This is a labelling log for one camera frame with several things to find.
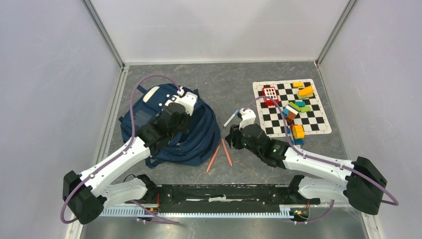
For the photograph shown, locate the orange pen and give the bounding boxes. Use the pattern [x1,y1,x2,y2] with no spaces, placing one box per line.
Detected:
[221,138,233,166]
[206,144,220,172]

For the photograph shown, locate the navy blue student backpack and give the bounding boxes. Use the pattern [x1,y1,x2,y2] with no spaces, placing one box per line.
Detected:
[133,84,221,168]

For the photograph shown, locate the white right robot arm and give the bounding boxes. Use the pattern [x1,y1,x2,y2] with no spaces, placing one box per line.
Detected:
[225,124,387,215]

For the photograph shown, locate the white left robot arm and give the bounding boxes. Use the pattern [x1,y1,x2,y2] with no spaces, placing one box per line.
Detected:
[61,101,195,225]

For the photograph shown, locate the blue and white marker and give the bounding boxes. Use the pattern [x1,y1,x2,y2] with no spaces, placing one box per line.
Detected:
[223,110,239,127]

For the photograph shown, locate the checkered chessboard mat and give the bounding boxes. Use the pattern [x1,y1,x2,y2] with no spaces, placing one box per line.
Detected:
[252,79,332,137]

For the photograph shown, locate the small toy vehicle blocks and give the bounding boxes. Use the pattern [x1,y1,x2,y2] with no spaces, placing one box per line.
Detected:
[288,124,305,147]

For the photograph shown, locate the pile of coloured toy blocks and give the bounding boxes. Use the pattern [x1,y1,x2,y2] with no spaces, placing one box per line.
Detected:
[282,102,311,123]

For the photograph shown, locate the red window toy block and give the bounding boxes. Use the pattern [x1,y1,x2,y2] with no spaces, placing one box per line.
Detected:
[261,87,279,107]

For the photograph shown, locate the yellow flat toy block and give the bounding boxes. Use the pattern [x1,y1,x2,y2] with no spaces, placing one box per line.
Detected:
[292,82,304,88]

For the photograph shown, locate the orange curved toy block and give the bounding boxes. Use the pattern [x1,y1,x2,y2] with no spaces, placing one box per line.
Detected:
[297,86,314,99]

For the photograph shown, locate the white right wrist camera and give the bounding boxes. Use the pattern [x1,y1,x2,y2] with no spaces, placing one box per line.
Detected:
[239,108,256,129]

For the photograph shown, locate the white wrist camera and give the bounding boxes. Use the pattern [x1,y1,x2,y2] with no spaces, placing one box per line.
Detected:
[174,92,198,116]
[239,108,256,129]

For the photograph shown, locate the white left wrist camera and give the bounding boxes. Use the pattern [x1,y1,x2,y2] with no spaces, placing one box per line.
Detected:
[174,92,198,116]

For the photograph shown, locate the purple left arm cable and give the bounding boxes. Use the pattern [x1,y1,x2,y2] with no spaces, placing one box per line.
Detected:
[60,74,185,225]

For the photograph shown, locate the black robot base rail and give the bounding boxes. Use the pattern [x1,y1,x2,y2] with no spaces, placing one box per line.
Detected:
[137,184,320,213]

